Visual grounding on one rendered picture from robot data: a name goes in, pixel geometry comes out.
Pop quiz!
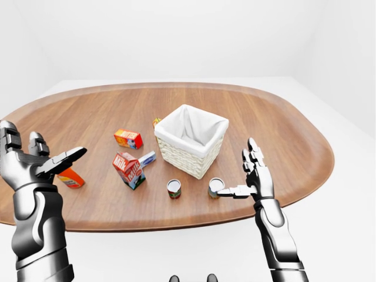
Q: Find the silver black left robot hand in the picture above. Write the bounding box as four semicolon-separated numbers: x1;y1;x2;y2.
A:
0;120;88;192

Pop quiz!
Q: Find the white woven basket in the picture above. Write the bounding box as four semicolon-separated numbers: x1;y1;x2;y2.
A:
154;103;230;180

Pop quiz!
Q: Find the blue white flat box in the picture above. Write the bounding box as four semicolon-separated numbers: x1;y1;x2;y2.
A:
137;150;157;170

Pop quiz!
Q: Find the red green labelled tin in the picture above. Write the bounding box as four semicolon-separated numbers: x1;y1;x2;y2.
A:
167;179;182;200

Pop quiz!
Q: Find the green yellow labelled tin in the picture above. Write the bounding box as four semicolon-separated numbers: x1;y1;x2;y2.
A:
208;177;226;200

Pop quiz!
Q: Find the orange butter box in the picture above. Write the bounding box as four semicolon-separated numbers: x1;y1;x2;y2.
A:
113;128;144;150

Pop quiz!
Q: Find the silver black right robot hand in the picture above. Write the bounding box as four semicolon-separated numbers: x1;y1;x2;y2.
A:
216;137;276;202

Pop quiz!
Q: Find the red milk carton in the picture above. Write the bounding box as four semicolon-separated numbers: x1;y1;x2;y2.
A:
112;151;147;191

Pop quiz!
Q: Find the orange bottle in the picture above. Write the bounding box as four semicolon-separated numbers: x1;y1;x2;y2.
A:
56;167;86;189

